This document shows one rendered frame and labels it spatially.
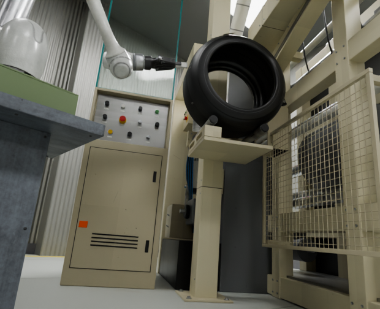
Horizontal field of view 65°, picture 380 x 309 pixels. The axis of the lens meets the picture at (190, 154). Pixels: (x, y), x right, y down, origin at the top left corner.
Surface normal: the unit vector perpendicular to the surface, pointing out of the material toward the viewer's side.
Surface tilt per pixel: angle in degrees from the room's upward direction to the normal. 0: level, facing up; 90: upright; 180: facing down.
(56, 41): 90
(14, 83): 90
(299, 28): 162
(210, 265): 90
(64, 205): 90
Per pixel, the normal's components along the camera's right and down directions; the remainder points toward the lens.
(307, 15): 0.00, 0.84
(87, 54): 0.67, -0.15
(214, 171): 0.22, -0.25
